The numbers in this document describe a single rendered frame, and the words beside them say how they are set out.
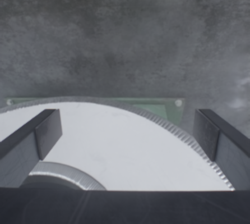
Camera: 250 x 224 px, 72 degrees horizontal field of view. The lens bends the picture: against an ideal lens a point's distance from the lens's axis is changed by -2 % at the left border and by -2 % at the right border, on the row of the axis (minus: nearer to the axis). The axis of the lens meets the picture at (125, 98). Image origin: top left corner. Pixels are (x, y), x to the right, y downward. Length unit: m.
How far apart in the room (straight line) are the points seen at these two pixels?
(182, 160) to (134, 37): 0.52
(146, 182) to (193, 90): 0.61
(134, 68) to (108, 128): 0.36
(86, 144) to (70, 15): 0.51
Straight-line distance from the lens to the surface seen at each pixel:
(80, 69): 0.90
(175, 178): 0.52
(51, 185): 0.64
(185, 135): 0.61
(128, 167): 0.52
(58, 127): 0.16
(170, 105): 0.99
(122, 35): 0.79
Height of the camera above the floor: 0.73
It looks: 49 degrees down
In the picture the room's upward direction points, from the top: 175 degrees counter-clockwise
